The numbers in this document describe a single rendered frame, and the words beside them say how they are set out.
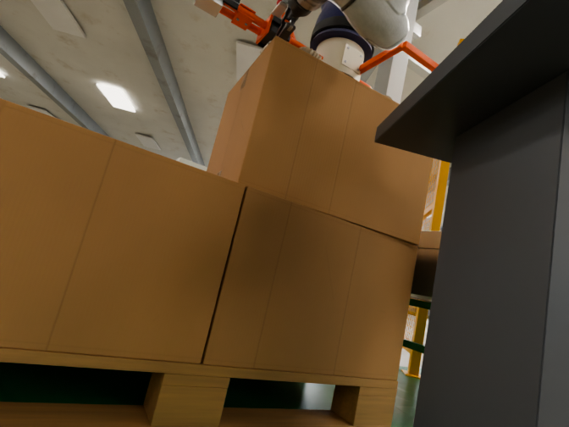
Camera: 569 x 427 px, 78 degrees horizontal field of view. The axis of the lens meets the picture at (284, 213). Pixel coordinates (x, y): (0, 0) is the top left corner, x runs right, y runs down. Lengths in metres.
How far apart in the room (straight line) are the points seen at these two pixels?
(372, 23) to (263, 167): 0.43
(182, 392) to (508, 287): 0.62
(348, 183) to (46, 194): 0.69
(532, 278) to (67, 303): 0.73
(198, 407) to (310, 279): 0.37
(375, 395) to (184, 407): 0.53
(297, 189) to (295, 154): 0.09
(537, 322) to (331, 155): 0.62
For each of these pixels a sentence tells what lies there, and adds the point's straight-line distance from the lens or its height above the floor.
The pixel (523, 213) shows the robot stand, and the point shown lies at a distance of 0.59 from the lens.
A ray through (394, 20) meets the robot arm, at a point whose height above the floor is 1.00.
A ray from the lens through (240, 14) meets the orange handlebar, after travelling 1.18.
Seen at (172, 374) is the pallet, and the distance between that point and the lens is 0.81.
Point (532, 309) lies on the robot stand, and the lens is 0.54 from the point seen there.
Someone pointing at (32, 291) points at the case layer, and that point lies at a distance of 0.75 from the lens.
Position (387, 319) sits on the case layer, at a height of 0.31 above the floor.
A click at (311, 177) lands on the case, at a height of 0.62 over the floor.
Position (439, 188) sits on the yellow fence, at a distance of 2.29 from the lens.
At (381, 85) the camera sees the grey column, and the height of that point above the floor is 1.96.
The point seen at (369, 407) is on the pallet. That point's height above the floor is 0.07.
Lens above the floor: 0.36
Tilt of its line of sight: 10 degrees up
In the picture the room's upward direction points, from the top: 13 degrees clockwise
